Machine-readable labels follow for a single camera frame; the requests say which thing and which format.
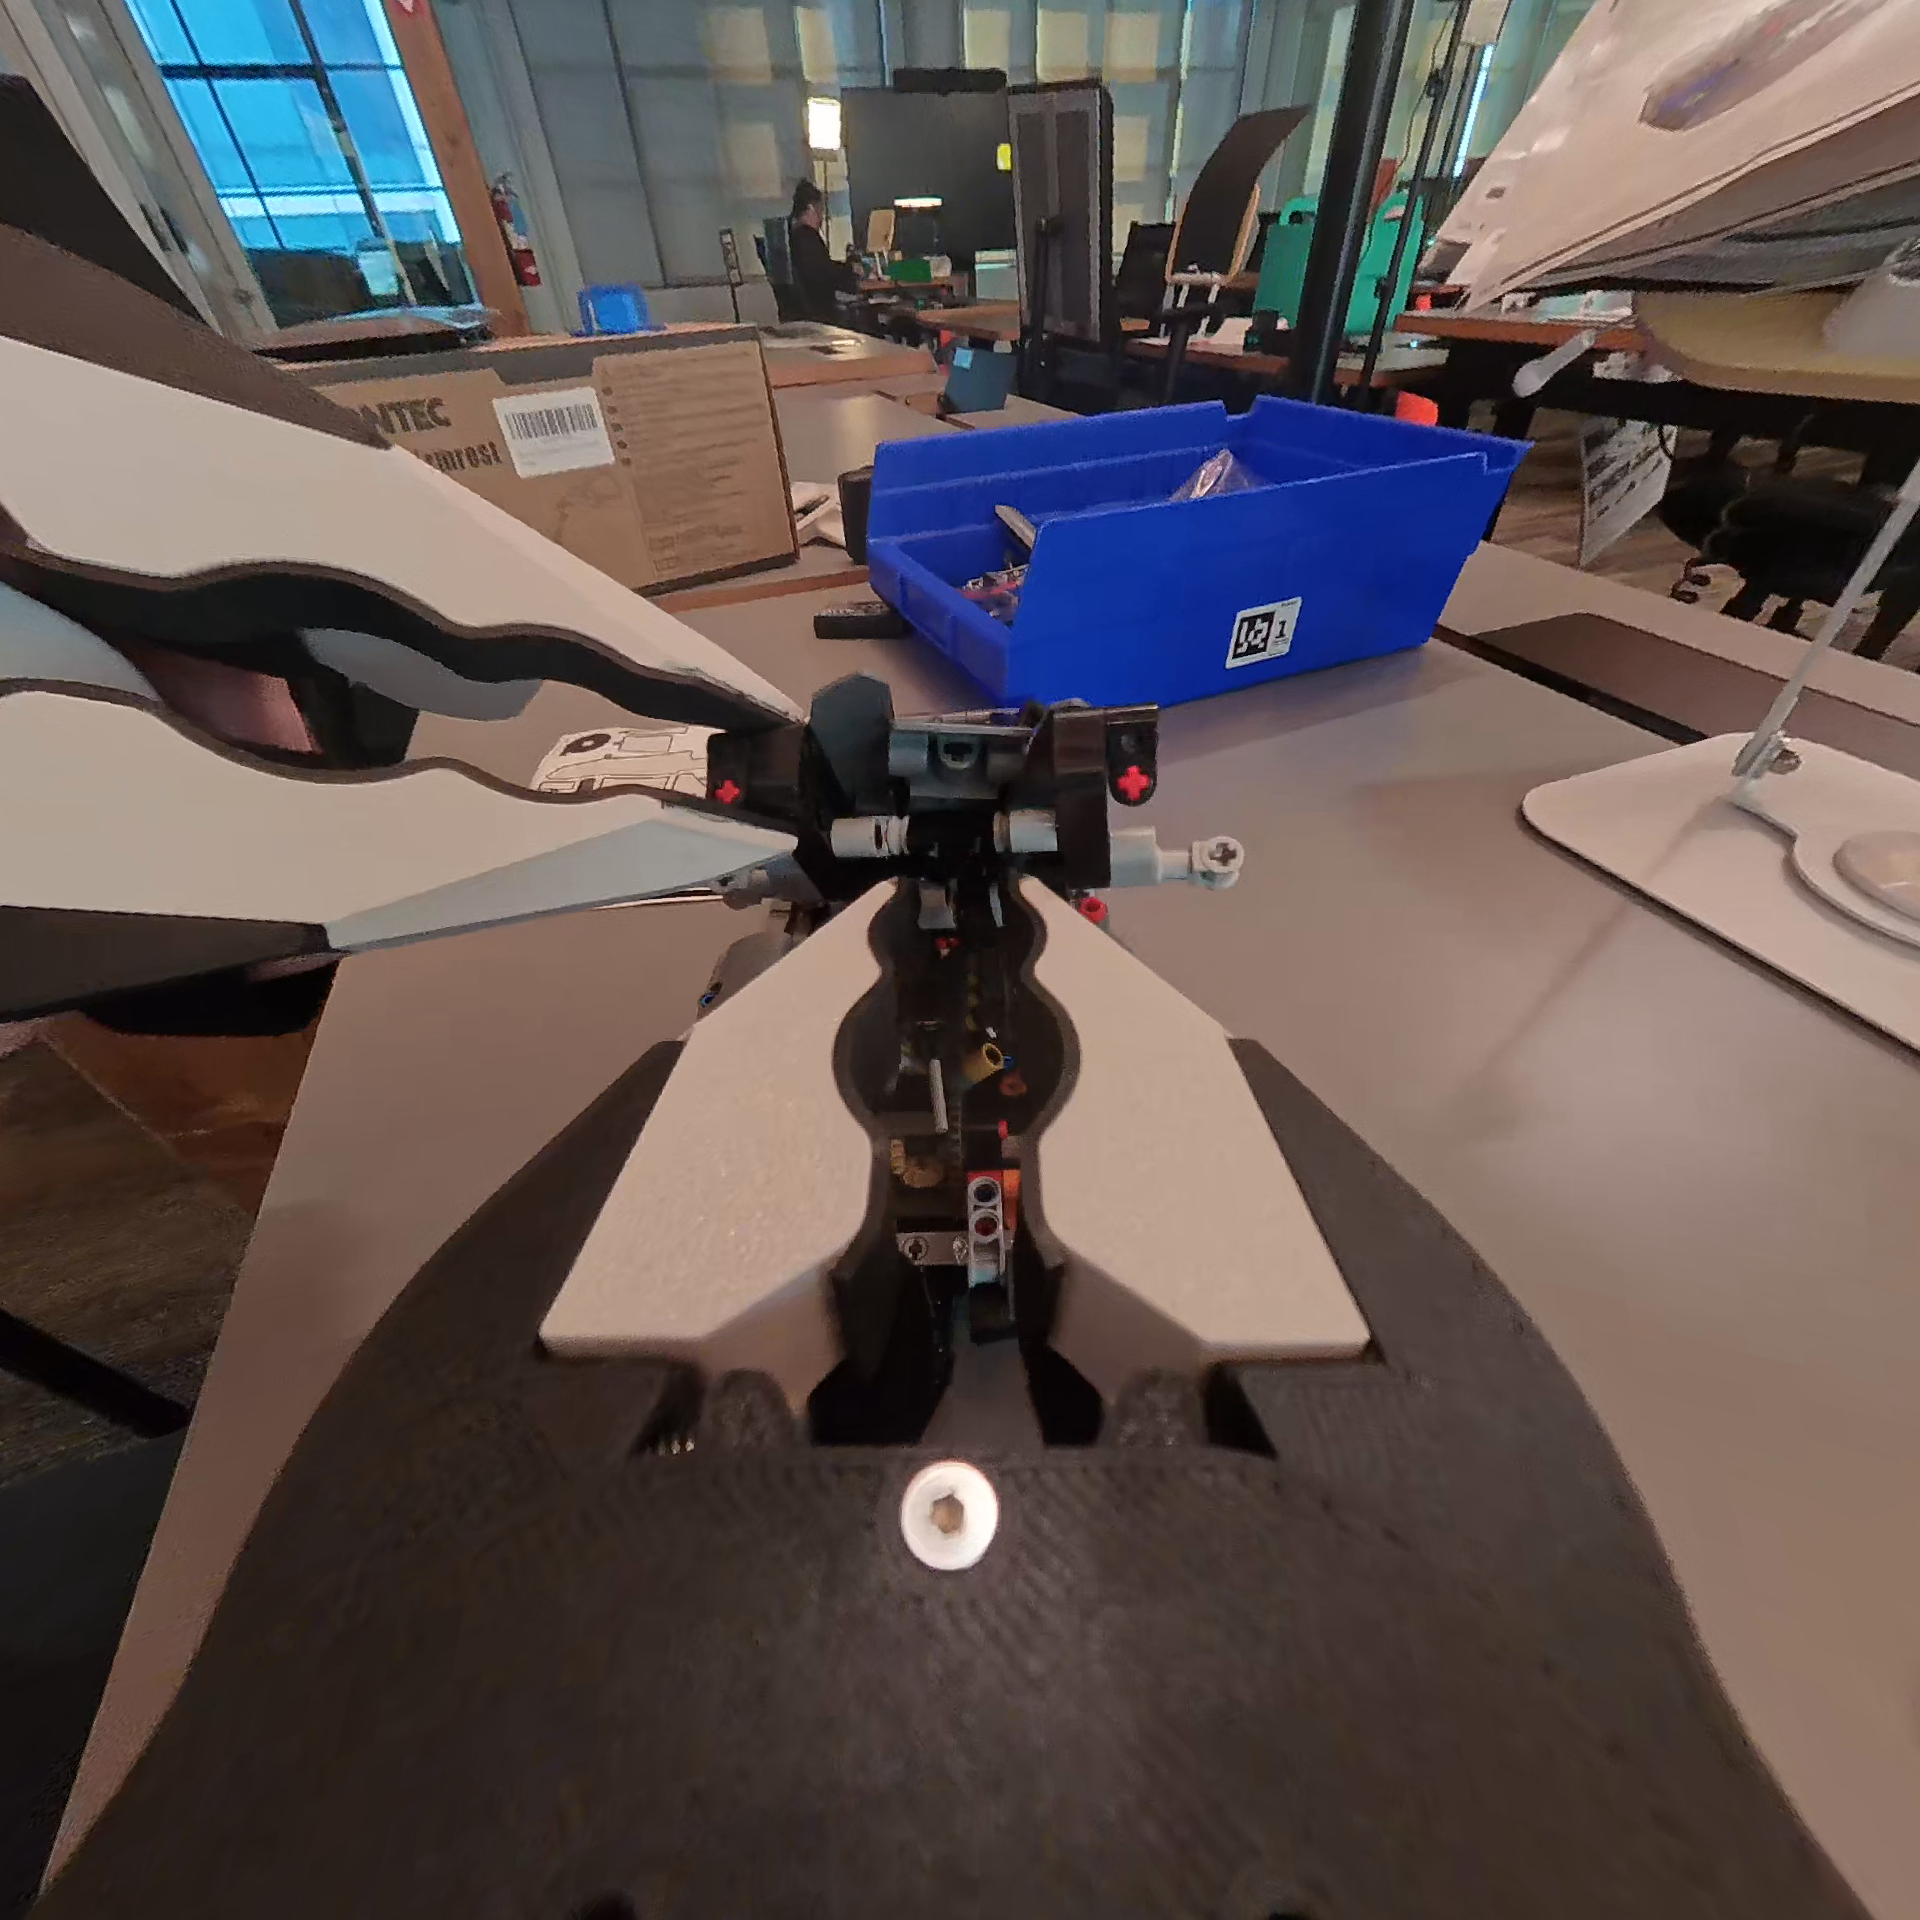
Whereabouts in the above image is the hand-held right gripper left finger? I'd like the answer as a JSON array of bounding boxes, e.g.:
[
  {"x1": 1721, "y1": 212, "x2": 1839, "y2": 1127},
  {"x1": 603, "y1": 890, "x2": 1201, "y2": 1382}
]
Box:
[{"x1": 538, "y1": 877, "x2": 905, "y2": 1378}]

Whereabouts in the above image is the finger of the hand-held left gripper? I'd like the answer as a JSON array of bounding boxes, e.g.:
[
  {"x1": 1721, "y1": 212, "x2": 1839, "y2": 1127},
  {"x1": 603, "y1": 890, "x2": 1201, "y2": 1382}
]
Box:
[
  {"x1": 0, "y1": 333, "x2": 810, "y2": 741},
  {"x1": 0, "y1": 678, "x2": 801, "y2": 958}
]

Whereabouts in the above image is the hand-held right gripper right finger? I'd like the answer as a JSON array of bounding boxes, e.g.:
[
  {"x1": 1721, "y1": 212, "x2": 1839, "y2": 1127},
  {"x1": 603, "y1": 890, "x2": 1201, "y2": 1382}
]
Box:
[{"x1": 1013, "y1": 877, "x2": 1373, "y2": 1444}]

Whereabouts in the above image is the small black grey lego assembly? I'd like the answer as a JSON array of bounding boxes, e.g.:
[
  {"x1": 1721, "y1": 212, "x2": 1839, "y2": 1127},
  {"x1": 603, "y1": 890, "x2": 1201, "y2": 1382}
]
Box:
[{"x1": 705, "y1": 671, "x2": 1248, "y2": 963}]

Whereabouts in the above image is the printed instruction sheet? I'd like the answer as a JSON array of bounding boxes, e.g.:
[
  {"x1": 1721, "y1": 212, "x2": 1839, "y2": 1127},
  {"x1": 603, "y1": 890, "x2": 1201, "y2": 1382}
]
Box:
[{"x1": 529, "y1": 725, "x2": 720, "y2": 800}]

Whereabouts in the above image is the cardboard box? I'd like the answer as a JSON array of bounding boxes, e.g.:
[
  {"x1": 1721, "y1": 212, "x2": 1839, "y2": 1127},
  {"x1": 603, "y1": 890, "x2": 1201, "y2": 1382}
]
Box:
[{"x1": 307, "y1": 323, "x2": 801, "y2": 594}]

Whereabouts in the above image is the white lamp base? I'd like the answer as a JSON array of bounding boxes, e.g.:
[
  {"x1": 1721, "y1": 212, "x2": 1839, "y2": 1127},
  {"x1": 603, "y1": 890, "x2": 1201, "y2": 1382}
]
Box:
[{"x1": 1521, "y1": 456, "x2": 1920, "y2": 1056}]

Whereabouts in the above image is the blue plastic bin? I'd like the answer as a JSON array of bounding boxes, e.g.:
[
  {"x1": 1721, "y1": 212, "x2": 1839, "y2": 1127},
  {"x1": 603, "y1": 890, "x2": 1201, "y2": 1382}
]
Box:
[{"x1": 866, "y1": 394, "x2": 1537, "y2": 710}]

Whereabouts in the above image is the black screen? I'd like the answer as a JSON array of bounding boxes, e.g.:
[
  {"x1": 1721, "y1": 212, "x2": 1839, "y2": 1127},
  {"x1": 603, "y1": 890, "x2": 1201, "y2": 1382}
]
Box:
[{"x1": 839, "y1": 82, "x2": 1017, "y2": 264}]

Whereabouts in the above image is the white hanging sign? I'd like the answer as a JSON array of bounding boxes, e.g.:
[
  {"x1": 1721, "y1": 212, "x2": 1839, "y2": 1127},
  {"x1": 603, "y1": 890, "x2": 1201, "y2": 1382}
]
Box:
[{"x1": 1576, "y1": 412, "x2": 1679, "y2": 570}]

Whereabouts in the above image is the black metal cabinet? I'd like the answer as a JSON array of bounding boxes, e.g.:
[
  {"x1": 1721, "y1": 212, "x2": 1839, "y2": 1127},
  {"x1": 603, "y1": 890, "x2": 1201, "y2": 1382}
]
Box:
[{"x1": 1009, "y1": 77, "x2": 1116, "y2": 405}]

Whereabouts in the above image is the black office chair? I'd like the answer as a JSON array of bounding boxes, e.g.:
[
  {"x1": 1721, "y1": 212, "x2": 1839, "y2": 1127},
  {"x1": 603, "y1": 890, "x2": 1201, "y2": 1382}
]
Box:
[{"x1": 1658, "y1": 434, "x2": 1920, "y2": 662}]

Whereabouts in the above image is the green chair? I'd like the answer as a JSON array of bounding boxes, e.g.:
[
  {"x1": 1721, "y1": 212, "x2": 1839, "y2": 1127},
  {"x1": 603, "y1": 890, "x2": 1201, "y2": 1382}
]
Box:
[{"x1": 1253, "y1": 188, "x2": 1427, "y2": 344}]

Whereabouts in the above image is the wooden chair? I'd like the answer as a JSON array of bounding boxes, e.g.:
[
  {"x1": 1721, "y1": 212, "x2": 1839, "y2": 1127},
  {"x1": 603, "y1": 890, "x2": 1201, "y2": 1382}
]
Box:
[{"x1": 1161, "y1": 104, "x2": 1316, "y2": 362}]

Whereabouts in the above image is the black pole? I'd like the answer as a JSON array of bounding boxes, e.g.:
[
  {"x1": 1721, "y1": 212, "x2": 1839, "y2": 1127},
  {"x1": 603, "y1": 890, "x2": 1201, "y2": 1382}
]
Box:
[{"x1": 1290, "y1": 0, "x2": 1420, "y2": 407}]

